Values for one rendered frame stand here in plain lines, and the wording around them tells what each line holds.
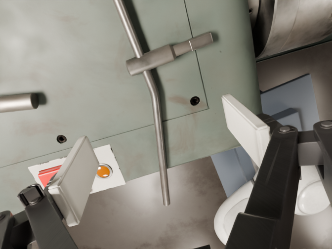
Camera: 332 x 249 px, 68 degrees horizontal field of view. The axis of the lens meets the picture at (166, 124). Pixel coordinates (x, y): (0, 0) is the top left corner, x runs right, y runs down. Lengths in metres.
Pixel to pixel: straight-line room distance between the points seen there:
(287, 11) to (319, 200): 0.56
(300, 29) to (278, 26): 0.04
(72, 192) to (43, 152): 0.26
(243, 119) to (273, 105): 0.84
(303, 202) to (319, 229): 1.96
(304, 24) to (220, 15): 0.16
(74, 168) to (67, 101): 0.21
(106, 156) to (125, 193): 1.63
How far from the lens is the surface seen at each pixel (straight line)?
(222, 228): 0.88
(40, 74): 0.38
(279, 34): 0.45
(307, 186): 0.79
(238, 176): 1.09
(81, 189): 0.18
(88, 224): 2.26
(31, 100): 0.37
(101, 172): 0.41
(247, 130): 0.16
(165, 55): 0.32
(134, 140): 0.38
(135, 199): 2.05
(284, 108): 1.02
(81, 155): 0.19
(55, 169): 0.42
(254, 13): 0.46
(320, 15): 0.47
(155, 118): 0.35
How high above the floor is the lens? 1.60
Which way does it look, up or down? 68 degrees down
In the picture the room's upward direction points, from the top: 171 degrees clockwise
